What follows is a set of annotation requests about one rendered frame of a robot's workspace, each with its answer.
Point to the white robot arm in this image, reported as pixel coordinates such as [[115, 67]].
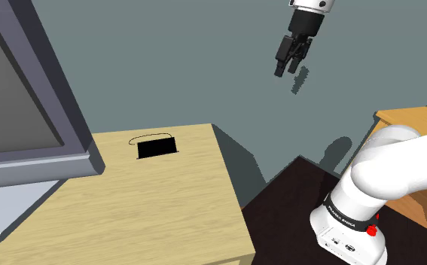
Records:
[[378, 176]]

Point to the orange wooden table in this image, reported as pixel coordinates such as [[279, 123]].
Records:
[[415, 117]]

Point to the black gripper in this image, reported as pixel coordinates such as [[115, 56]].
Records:
[[306, 24]]

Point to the light wooden desk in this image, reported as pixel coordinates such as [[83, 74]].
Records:
[[143, 205]]

